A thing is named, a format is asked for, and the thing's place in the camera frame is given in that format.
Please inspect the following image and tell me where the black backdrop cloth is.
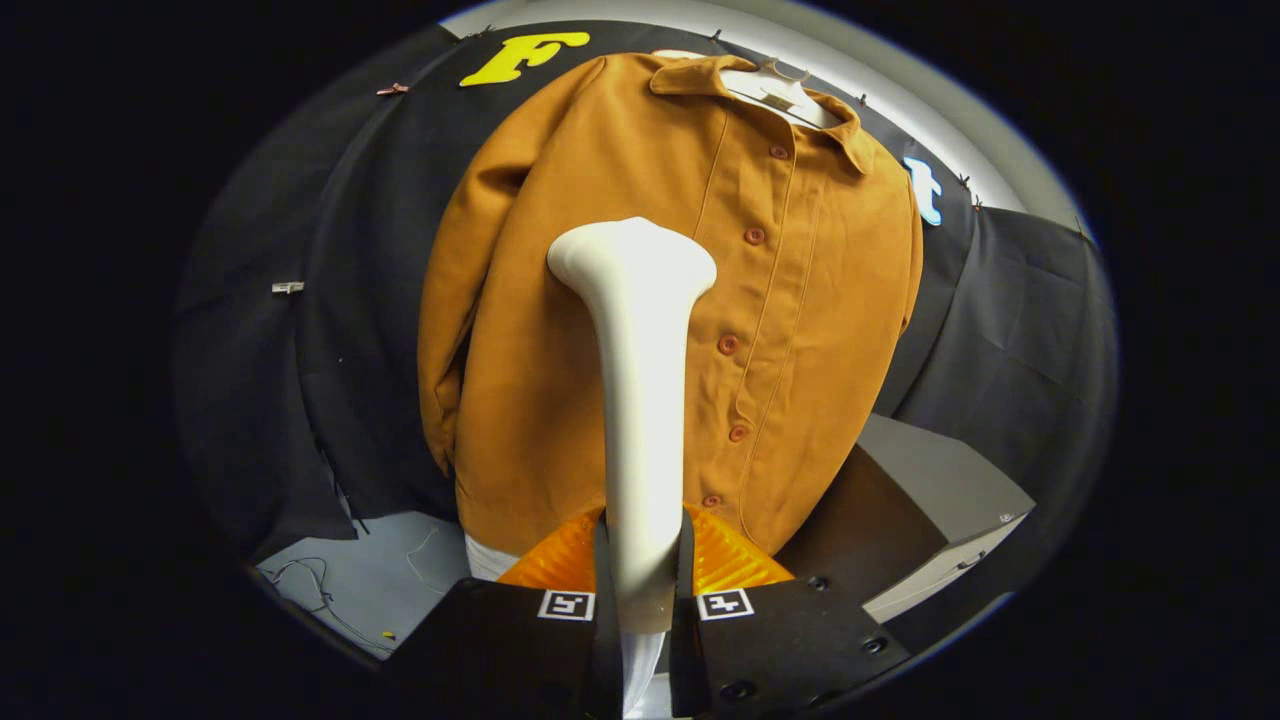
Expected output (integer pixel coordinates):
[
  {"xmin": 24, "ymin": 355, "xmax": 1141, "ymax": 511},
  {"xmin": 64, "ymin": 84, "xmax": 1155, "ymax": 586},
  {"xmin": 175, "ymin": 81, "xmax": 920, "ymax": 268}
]
[{"xmin": 170, "ymin": 20, "xmax": 1116, "ymax": 561}]

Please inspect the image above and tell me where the white mannequin torso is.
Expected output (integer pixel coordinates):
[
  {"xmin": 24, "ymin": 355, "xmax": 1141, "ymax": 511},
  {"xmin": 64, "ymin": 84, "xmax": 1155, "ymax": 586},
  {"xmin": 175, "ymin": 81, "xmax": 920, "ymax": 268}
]
[{"xmin": 465, "ymin": 60, "xmax": 843, "ymax": 583}]

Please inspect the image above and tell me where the thin dark floor cable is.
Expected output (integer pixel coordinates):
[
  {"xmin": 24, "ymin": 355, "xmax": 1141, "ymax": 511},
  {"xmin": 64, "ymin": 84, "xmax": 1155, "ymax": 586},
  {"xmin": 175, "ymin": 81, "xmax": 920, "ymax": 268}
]
[{"xmin": 262, "ymin": 556, "xmax": 401, "ymax": 643}]

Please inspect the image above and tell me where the grey cabinet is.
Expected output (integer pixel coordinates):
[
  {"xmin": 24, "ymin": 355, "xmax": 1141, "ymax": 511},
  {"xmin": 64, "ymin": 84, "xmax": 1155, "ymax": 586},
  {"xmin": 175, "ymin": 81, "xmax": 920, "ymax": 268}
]
[{"xmin": 775, "ymin": 413, "xmax": 1037, "ymax": 626}]

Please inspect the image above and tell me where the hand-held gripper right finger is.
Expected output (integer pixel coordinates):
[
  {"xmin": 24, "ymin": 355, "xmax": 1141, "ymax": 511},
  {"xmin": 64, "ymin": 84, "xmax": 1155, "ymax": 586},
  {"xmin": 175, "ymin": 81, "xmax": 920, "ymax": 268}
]
[{"xmin": 668, "ymin": 505, "xmax": 913, "ymax": 720}]

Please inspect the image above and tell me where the white garment steamer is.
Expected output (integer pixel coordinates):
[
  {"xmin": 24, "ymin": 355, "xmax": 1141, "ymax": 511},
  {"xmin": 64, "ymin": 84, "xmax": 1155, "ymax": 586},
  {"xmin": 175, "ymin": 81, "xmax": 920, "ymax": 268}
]
[{"xmin": 547, "ymin": 217, "xmax": 718, "ymax": 717}]

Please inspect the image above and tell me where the orange button-up shirt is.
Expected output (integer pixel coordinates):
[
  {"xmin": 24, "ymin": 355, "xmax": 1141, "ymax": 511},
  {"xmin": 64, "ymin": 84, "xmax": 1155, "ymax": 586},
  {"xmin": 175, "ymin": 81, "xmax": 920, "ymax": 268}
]
[{"xmin": 417, "ymin": 52, "xmax": 924, "ymax": 558}]

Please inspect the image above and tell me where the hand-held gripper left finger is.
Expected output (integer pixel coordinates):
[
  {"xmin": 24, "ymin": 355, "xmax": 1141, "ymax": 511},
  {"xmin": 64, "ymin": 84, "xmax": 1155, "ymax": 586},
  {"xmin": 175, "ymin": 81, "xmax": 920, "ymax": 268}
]
[{"xmin": 385, "ymin": 507, "xmax": 623, "ymax": 720}]

